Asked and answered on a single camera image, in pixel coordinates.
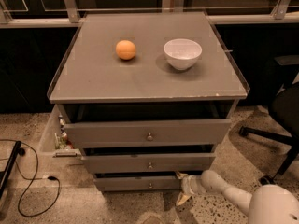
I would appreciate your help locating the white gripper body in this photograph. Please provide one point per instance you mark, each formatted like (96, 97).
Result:
(187, 184)

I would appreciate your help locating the grey bottom drawer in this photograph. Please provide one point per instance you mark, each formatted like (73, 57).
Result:
(170, 182)

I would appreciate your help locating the grey drawer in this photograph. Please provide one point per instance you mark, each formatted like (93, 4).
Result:
(170, 182)
(148, 163)
(147, 133)

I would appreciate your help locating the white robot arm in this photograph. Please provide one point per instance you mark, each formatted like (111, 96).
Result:
(269, 204)

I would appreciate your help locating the grey middle drawer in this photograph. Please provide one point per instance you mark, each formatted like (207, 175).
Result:
(148, 163)

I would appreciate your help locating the grey drawer cabinet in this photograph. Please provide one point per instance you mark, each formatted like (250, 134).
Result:
(94, 85)

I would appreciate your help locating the grey top drawer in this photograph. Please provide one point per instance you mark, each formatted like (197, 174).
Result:
(147, 133)

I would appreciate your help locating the white bowl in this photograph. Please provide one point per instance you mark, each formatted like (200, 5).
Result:
(182, 53)

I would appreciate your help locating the black office chair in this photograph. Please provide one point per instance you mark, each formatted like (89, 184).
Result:
(284, 110)

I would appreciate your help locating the clear plastic storage bin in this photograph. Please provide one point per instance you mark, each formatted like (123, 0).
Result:
(52, 141)

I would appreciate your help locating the orange ball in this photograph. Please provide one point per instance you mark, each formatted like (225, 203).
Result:
(125, 50)

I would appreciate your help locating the black flat device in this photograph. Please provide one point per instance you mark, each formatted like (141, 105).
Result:
(4, 175)

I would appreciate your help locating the metal window frame rail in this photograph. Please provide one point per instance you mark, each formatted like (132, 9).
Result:
(67, 13)

